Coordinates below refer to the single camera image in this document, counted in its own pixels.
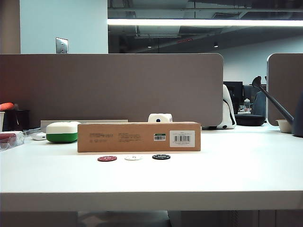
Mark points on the white poker chip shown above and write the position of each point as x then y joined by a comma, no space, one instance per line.
133,158

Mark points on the brown cardboard box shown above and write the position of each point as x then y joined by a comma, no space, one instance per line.
123,139

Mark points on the black poker chip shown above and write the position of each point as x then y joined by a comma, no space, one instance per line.
161,157

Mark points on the red poker chip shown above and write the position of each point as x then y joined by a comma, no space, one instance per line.
107,159

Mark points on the clear box with red chips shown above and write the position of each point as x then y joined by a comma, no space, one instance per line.
10,140

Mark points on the white dice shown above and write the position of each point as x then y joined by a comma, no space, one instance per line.
154,117

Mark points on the wide grey desk partition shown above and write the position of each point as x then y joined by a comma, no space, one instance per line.
113,87

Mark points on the white and black plush toy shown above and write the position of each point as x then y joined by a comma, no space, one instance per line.
228,118

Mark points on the black computer monitor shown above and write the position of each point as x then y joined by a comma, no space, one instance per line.
234,91

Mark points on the white and green case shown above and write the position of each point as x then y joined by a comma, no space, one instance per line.
62,132

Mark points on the black round cushion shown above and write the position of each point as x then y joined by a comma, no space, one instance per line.
249,119

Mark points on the ceiling light strip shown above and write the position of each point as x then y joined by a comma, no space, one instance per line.
203,22

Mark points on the dark office chair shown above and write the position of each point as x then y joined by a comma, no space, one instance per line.
260,104

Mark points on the small white earbuds case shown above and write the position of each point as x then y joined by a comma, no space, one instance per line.
39,136

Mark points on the black cup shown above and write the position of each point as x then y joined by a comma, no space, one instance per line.
20,119

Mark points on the white paper bowl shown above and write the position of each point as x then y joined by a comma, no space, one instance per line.
284,126

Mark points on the narrow grey desk partition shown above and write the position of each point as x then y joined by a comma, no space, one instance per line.
287,87

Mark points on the orange red object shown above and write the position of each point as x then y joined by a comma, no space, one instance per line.
6,106

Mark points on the dark grey watering can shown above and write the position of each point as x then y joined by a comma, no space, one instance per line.
298,118

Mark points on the white cup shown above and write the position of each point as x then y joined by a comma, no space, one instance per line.
2,120

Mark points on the metal wall switch plate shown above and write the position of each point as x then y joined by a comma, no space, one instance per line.
62,45

